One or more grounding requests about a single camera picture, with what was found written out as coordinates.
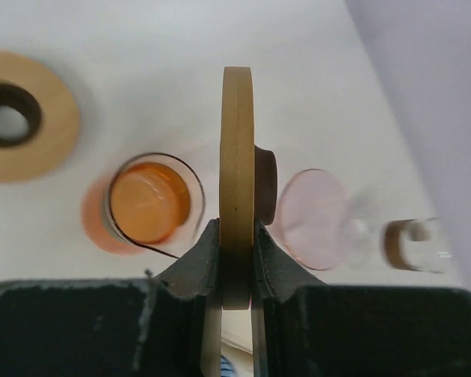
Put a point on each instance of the clear glass carafe brown collar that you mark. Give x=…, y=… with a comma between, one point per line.
x=418, y=245

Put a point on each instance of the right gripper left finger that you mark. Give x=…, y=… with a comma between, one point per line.
x=165, y=325

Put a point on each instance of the orange glass carafe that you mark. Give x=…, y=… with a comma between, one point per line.
x=153, y=202

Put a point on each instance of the pink glass dripper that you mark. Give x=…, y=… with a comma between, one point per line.
x=320, y=225

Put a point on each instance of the blue glass dripper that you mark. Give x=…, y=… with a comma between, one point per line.
x=227, y=368

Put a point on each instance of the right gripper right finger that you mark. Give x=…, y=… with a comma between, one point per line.
x=304, y=327

